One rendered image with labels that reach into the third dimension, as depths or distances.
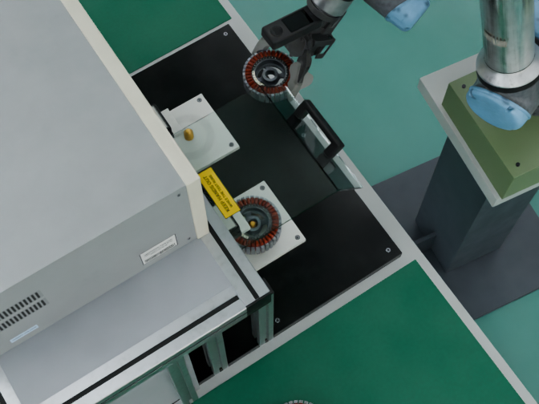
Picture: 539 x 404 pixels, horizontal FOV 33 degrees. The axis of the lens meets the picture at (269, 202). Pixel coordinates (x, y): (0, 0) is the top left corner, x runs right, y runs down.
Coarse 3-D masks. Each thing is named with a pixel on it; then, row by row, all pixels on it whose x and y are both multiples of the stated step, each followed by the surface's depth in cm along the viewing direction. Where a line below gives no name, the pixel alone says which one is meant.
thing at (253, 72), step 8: (256, 56) 185; (264, 56) 185; (272, 56) 185; (280, 56) 185; (288, 56) 185; (248, 64) 184; (256, 64) 184; (264, 64) 186; (272, 64) 186; (280, 64) 185; (288, 64) 184; (248, 72) 183; (256, 72) 186; (264, 72) 184; (272, 72) 185; (288, 72) 183; (248, 80) 183; (256, 80) 183; (264, 80) 184; (272, 80) 184; (288, 80) 182; (248, 88) 183
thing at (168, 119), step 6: (156, 108) 173; (156, 114) 173; (162, 114) 177; (168, 114) 177; (162, 120) 172; (168, 120) 177; (174, 120) 177; (168, 126) 172; (174, 126) 176; (174, 132) 176
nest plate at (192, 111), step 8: (200, 96) 190; (184, 104) 189; (192, 104) 189; (200, 104) 189; (208, 104) 189; (176, 112) 189; (184, 112) 189; (192, 112) 189; (200, 112) 189; (208, 112) 189; (176, 120) 188; (184, 120) 188; (192, 120) 188
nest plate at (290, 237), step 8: (288, 224) 179; (288, 232) 178; (296, 232) 178; (280, 240) 177; (288, 240) 177; (296, 240) 177; (304, 240) 178; (272, 248) 177; (280, 248) 177; (288, 248) 177; (248, 256) 176; (256, 256) 176; (264, 256) 176; (272, 256) 176; (280, 256) 177; (256, 264) 175; (264, 264) 175
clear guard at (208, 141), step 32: (256, 96) 158; (288, 96) 163; (192, 128) 155; (224, 128) 155; (256, 128) 155; (288, 128) 155; (192, 160) 153; (224, 160) 153; (256, 160) 153; (288, 160) 153; (320, 160) 154; (256, 192) 150; (288, 192) 150; (320, 192) 150; (256, 224) 148
